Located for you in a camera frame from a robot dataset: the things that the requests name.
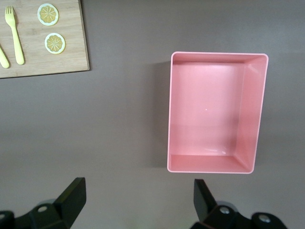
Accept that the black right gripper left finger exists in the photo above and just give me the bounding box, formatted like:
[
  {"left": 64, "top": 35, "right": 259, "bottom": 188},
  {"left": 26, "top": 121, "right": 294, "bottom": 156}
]
[{"left": 0, "top": 177, "right": 86, "bottom": 229}]

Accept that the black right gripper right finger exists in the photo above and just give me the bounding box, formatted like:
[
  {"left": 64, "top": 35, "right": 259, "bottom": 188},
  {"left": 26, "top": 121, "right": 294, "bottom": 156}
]
[{"left": 190, "top": 178, "right": 285, "bottom": 229}]

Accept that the pink plastic bin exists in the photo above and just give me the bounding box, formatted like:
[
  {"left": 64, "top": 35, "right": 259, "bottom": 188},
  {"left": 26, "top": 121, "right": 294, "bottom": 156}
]
[{"left": 166, "top": 51, "right": 270, "bottom": 174}]

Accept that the brown table cover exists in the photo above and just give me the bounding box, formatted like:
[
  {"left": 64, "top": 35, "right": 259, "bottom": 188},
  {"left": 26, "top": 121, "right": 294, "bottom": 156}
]
[{"left": 0, "top": 0, "right": 305, "bottom": 229}]

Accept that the wooden cutting board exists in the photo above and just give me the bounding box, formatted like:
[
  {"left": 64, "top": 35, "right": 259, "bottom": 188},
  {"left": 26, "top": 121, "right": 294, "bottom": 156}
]
[{"left": 0, "top": 0, "right": 91, "bottom": 79}]

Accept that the yellow plastic knife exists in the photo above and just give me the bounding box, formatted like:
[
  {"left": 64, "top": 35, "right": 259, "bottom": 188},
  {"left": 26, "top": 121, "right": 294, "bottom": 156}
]
[{"left": 0, "top": 45, "right": 10, "bottom": 69}]

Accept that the toy lemon slice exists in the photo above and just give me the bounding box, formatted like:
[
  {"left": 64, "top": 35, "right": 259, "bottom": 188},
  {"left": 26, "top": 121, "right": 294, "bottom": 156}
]
[
  {"left": 37, "top": 3, "right": 60, "bottom": 26},
  {"left": 44, "top": 32, "right": 66, "bottom": 55}
]

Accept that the yellow plastic fork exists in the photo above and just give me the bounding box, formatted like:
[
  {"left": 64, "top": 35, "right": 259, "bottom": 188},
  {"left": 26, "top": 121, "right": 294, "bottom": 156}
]
[{"left": 4, "top": 6, "right": 25, "bottom": 65}]

